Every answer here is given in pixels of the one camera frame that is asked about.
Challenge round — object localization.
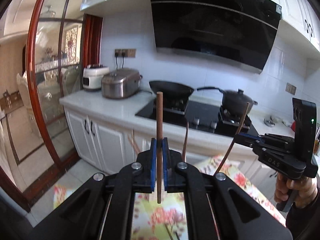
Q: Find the dark brown wooden chopstick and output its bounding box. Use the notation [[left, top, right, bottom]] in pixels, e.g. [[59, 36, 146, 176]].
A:
[[156, 92, 163, 204]]

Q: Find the long dark chopstick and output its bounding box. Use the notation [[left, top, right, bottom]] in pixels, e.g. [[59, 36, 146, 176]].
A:
[[214, 102, 249, 175]]

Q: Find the person's right hand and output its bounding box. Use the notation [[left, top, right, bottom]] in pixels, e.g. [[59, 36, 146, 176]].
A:
[[274, 173, 318, 208]]

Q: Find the small metal bowl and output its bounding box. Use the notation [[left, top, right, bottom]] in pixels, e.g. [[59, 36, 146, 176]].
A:
[[264, 118, 276, 127]]

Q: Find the white lower cabinet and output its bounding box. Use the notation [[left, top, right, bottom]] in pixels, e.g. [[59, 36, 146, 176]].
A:
[[59, 89, 296, 201]]

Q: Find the black lidded pan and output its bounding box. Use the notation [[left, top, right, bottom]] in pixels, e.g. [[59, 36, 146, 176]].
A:
[[197, 86, 258, 116]]

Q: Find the black gas stove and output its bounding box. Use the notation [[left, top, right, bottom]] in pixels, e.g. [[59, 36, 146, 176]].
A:
[[135, 100, 258, 137]]

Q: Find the black wok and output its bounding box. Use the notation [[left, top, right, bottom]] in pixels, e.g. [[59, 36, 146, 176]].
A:
[[149, 80, 194, 98]]

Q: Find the stainless steel cooker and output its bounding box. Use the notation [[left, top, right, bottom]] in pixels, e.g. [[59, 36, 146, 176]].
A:
[[101, 68, 143, 99]]

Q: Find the floral plastic tablecloth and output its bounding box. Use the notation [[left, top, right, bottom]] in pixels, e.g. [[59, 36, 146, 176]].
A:
[[47, 151, 291, 239]]

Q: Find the white rice cooker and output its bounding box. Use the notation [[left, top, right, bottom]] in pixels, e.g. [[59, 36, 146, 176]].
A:
[[82, 64, 110, 91]]

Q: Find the white upper cabinet right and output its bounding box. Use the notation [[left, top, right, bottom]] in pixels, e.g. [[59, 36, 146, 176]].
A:
[[272, 0, 319, 60]]

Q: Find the black range hood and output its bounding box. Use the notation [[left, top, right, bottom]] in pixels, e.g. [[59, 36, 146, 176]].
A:
[[151, 0, 281, 74]]

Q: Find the beige wall switch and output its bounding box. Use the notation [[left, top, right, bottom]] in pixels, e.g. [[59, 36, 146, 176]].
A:
[[285, 82, 297, 95]]

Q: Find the wall power socket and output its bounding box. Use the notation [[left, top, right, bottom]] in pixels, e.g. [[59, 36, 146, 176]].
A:
[[114, 49, 136, 58]]

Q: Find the red wooden door frame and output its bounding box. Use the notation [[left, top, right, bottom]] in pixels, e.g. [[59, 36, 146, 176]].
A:
[[1, 0, 84, 206]]

